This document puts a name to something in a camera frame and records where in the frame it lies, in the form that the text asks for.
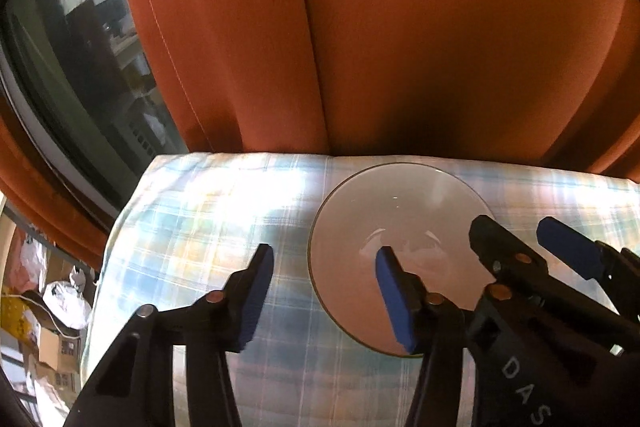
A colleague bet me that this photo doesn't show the cardboard box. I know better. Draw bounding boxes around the cardboard box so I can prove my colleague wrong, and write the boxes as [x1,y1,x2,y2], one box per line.
[36,326,82,374]

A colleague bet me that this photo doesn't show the plaid tablecloth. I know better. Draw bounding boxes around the plaid tablecloth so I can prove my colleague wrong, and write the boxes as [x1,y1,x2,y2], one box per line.
[80,152,640,427]

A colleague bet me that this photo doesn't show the white round plate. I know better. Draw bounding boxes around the white round plate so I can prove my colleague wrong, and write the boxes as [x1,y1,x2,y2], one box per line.
[307,163,496,360]

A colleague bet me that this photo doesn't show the orange curtain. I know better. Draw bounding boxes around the orange curtain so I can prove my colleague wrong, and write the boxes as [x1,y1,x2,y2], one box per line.
[0,0,640,270]

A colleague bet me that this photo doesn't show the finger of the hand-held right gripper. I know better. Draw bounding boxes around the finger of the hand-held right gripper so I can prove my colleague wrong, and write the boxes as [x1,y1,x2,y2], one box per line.
[467,214,551,325]
[536,216,640,308]

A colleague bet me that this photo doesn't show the pink white plastic bag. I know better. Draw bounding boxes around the pink white plastic bag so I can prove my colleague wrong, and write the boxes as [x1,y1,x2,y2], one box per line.
[12,232,51,290]

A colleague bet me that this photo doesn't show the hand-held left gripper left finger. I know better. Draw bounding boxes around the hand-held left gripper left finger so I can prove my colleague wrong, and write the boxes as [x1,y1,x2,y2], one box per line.
[65,243,275,427]

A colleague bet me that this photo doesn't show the dark glass window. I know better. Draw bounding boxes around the dark glass window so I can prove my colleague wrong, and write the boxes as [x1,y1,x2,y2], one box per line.
[0,0,193,230]

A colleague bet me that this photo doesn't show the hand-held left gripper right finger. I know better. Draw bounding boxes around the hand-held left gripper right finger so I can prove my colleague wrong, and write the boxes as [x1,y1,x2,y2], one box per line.
[375,246,482,427]

